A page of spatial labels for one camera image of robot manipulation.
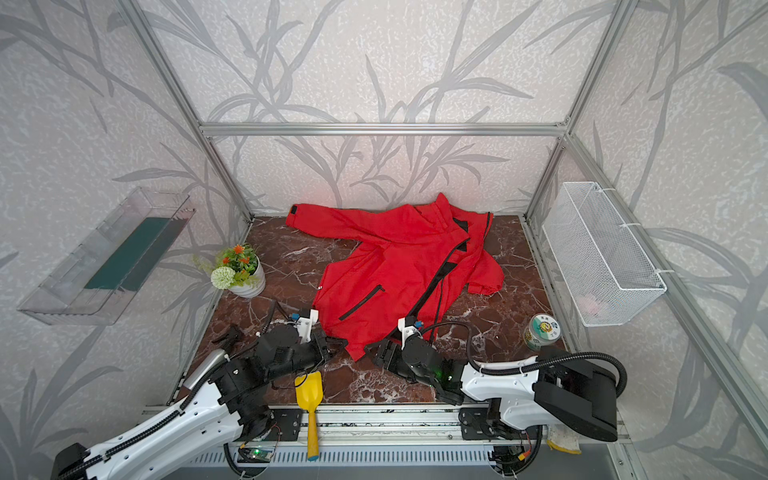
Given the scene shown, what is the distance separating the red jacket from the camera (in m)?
0.90

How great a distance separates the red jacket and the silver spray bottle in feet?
1.01

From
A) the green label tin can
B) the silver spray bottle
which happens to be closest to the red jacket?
the green label tin can

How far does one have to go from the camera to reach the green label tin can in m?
0.82

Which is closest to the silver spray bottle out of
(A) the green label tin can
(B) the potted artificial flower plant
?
(B) the potted artificial flower plant

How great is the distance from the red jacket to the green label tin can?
0.16 m

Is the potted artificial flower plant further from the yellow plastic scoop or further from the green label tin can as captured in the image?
the green label tin can

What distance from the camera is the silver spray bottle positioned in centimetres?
80

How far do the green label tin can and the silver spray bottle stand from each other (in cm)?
89

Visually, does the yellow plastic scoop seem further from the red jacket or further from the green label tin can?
the green label tin can

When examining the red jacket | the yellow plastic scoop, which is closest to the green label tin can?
the red jacket

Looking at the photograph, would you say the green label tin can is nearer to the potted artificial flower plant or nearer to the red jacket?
the red jacket

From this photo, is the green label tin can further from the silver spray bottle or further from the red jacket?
A: the silver spray bottle
